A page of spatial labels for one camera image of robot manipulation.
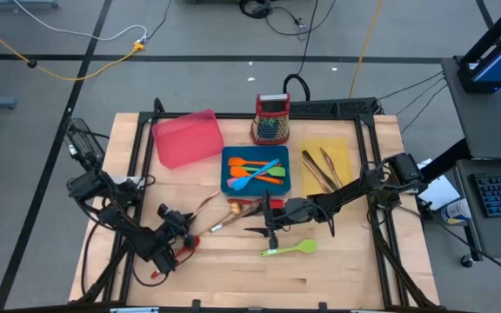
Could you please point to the red silicone spoon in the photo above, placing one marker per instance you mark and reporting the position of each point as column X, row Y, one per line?
column 192, row 242

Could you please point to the black table knife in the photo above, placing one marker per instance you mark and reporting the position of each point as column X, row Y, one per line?
column 318, row 169

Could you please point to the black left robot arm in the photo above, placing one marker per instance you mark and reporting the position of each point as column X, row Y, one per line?
column 120, row 217

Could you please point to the white labelled bottle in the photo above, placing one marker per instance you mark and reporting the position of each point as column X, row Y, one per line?
column 455, row 211

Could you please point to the red silicone spatula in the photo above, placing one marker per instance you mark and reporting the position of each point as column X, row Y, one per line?
column 278, row 203

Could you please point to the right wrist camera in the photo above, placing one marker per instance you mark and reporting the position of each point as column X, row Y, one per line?
column 286, row 215

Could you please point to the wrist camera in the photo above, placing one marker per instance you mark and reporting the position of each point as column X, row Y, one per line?
column 286, row 215
column 176, row 220

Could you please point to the pink translucent plastic bin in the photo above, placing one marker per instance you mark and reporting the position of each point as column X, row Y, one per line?
column 187, row 139

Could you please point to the blue plastic bin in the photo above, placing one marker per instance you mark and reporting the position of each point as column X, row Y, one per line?
column 255, row 191

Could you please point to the yellow translucent plastic bin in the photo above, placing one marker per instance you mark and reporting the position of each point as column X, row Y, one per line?
column 346, row 148

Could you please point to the black round floor plug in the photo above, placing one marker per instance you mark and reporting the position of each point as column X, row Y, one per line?
column 31, row 64

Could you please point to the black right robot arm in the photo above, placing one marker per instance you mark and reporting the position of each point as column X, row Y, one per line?
column 363, row 187

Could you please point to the blue silicone spatula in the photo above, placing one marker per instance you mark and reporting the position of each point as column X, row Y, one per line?
column 239, row 184

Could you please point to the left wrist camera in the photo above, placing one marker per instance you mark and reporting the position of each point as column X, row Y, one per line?
column 176, row 220

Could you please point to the pink silicone spatula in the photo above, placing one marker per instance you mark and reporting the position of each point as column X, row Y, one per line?
column 229, row 181

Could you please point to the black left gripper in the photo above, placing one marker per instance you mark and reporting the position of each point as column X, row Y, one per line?
column 174, row 224

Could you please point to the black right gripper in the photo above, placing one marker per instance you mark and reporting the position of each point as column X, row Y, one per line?
column 296, row 213

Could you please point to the gold metal spoon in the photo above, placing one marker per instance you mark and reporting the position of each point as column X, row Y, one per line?
column 235, row 208

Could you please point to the black aluminium table frame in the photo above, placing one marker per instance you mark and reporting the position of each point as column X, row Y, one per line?
column 233, row 116

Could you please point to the orange silicone spatula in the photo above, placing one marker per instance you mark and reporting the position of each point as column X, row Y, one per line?
column 235, row 162
column 237, row 172

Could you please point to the black caster wheel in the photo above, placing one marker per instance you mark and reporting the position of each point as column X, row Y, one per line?
column 466, row 261

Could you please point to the green silicone spoon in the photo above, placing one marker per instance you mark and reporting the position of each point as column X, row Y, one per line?
column 307, row 246

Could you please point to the black perforated metal box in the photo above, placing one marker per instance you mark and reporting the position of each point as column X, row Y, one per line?
column 342, row 107

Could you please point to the black mesh controller box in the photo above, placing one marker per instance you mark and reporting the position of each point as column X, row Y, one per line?
column 83, row 143

